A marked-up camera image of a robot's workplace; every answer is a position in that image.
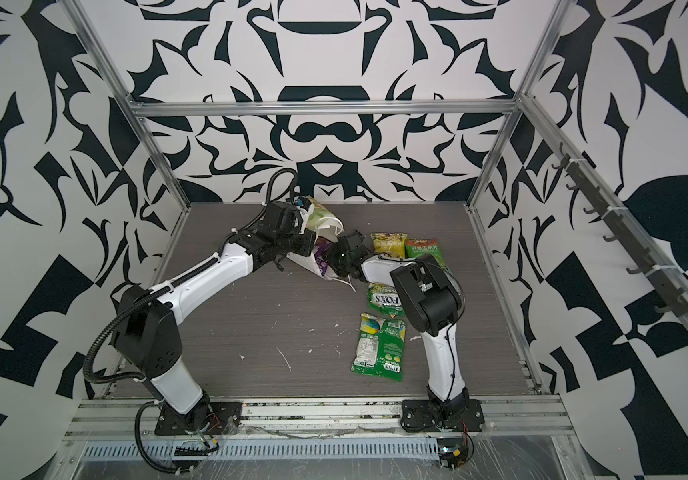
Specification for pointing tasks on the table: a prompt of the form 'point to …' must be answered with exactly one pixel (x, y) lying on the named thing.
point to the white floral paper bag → (324, 222)
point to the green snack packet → (417, 247)
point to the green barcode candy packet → (380, 347)
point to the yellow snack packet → (392, 243)
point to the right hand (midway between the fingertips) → (322, 253)
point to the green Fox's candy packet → (384, 299)
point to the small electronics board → (452, 451)
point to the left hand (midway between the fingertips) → (317, 230)
